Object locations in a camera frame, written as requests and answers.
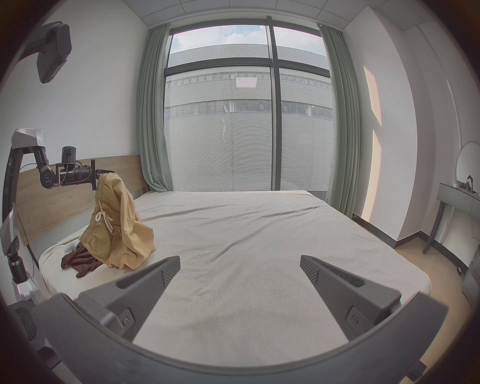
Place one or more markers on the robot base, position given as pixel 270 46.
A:
pixel 24 322

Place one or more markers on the bed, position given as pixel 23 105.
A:
pixel 262 243

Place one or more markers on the window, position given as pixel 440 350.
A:
pixel 225 131

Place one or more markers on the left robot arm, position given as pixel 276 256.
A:
pixel 26 138

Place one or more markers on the round mirror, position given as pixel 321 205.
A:
pixel 468 161

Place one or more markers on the grey-green curtain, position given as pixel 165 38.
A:
pixel 155 112
pixel 343 131

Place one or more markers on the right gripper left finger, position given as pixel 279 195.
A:
pixel 148 285

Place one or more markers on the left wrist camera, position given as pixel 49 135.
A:
pixel 69 153

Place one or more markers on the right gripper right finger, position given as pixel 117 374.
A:
pixel 345 292

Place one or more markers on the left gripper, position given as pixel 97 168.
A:
pixel 77 176

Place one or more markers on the brown garment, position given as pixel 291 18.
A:
pixel 84 264

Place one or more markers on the tan shorts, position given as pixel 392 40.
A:
pixel 120 225

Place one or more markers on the grey dressing table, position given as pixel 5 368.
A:
pixel 457 198

